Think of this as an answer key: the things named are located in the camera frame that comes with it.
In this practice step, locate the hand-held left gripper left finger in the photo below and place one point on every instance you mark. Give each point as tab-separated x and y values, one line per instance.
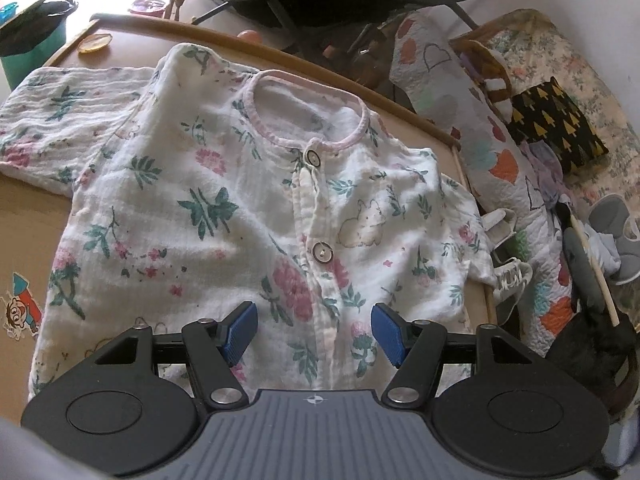
240	335

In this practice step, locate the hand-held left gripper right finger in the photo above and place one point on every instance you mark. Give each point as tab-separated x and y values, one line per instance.
387	335

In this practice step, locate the white floral baby garment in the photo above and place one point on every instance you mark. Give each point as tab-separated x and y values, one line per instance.
200	240

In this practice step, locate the wooden stick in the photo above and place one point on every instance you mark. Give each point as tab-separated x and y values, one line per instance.
595	270

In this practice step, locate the cartoon boy sticker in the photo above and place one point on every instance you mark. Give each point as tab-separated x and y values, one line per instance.
20	310

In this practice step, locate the lilac cloth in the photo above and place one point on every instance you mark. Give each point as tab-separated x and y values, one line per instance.
547	170

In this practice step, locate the heart print quilt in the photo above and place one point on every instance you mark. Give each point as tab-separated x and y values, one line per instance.
450	110

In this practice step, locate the wooden table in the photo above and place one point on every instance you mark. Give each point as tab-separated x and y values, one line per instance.
30	230

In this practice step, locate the grey slipper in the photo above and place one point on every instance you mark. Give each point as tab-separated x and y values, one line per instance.
610	215
627	265

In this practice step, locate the brown glass jar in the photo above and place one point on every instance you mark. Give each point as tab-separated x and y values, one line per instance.
372	70

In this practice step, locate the black tree print pillow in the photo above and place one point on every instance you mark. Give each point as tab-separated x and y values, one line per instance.
555	125

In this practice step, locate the orange ball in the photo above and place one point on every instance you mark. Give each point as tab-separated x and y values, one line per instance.
249	36

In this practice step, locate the small amber dish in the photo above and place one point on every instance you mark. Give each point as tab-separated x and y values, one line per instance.
95	44

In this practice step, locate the floral bed sheet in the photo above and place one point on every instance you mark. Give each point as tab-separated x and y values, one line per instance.
600	85

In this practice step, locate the black bag on bin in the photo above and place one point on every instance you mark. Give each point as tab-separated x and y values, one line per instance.
30	55

